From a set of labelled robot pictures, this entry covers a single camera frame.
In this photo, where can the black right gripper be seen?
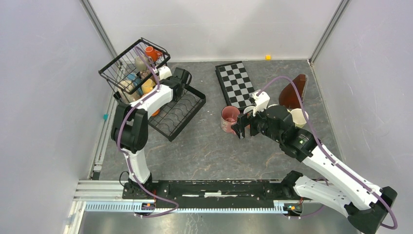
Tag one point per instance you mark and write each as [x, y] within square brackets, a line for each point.
[249, 119]

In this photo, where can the pink floral mug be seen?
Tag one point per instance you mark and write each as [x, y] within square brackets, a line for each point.
[229, 116]

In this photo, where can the yellow mug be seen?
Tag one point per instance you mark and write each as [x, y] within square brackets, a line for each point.
[299, 117]

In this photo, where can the orange cup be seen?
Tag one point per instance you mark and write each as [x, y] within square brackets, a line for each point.
[155, 113]

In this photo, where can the salmon pink mug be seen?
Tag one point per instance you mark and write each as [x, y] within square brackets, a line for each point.
[248, 110]

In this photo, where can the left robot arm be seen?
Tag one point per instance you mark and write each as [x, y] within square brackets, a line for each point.
[130, 128]

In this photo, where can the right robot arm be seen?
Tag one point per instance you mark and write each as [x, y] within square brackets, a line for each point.
[364, 204]

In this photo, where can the black dish rack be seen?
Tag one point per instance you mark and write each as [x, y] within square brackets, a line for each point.
[176, 115]

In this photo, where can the cream mug in rack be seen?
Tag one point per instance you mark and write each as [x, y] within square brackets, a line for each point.
[126, 93]

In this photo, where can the black white chessboard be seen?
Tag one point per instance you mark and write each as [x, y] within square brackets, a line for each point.
[235, 84]

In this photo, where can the brown wedge object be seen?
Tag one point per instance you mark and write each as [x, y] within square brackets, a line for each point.
[288, 97]

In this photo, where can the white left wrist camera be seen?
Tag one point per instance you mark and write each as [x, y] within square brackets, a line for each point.
[164, 72]

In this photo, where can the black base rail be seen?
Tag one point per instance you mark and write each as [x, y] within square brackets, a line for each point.
[209, 194]

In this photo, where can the black wire basket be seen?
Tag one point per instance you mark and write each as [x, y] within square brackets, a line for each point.
[122, 65]

